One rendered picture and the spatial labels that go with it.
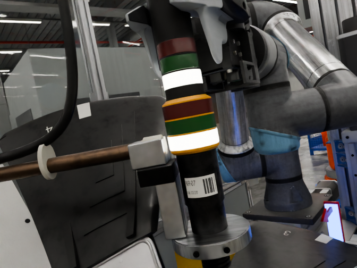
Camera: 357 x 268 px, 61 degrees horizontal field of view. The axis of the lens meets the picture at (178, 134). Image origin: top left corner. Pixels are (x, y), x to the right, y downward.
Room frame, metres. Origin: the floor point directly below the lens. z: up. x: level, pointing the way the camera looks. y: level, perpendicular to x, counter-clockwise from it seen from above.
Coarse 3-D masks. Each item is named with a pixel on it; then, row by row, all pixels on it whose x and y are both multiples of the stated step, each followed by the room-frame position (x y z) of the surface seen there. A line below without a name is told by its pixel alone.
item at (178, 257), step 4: (176, 256) 0.74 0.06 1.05; (180, 256) 0.73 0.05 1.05; (232, 256) 0.65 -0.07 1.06; (176, 260) 0.74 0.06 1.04; (180, 260) 0.73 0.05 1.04; (184, 260) 0.72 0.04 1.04; (188, 260) 0.72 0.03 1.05; (192, 260) 0.71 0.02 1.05; (196, 260) 0.70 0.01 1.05; (200, 260) 0.69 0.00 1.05; (180, 264) 0.74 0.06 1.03; (184, 264) 0.73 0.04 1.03; (188, 264) 0.72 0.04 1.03; (192, 264) 0.71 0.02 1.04; (196, 264) 0.70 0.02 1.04; (200, 264) 0.69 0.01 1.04
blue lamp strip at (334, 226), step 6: (330, 204) 0.52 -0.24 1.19; (336, 204) 0.52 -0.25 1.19; (336, 210) 0.52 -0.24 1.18; (330, 216) 0.52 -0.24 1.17; (336, 216) 0.52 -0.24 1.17; (330, 222) 0.53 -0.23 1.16; (336, 222) 0.52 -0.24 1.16; (330, 228) 0.53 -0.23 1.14; (336, 228) 0.52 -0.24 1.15; (330, 234) 0.53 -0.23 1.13; (336, 234) 0.52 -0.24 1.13; (342, 240) 0.52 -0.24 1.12
